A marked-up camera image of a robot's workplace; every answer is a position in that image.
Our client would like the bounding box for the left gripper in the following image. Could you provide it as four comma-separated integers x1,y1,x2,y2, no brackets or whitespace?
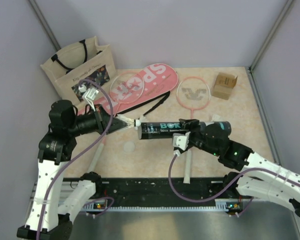
68,103,127,136

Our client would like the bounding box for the translucent tube lid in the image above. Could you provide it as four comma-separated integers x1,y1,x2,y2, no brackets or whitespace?
123,141,136,153

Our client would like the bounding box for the black shuttlecock tube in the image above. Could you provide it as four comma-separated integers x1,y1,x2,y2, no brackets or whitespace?
137,121,232,140

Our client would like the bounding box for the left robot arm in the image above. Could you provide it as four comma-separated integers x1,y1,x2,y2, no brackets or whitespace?
16,100,128,240

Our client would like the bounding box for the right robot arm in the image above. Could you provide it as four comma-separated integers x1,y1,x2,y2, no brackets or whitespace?
179,119,300,218

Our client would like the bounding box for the pink racket on cover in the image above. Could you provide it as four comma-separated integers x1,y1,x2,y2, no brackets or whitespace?
86,71,146,173

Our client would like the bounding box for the pink racket right side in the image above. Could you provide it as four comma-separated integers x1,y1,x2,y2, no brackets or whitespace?
175,76,211,185

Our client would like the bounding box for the small cardboard box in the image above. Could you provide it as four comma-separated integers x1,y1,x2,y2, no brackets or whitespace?
211,72,238,100

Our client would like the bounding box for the pink racket cover bag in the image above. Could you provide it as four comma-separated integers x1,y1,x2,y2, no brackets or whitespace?
77,63,178,116

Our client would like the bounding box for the beige floral tote bag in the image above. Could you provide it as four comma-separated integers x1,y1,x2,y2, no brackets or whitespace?
40,36,117,106

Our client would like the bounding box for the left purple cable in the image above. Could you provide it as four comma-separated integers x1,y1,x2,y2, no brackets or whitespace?
36,78,115,240

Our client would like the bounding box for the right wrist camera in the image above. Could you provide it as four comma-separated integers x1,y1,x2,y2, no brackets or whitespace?
172,132,190,157

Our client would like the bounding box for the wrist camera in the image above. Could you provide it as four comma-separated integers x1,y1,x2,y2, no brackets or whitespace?
172,132,190,157
78,84,99,106

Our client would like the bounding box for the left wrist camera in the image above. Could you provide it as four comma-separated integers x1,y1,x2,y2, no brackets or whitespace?
78,84,99,106

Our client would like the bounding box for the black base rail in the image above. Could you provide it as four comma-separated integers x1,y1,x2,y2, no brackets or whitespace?
92,177,229,209

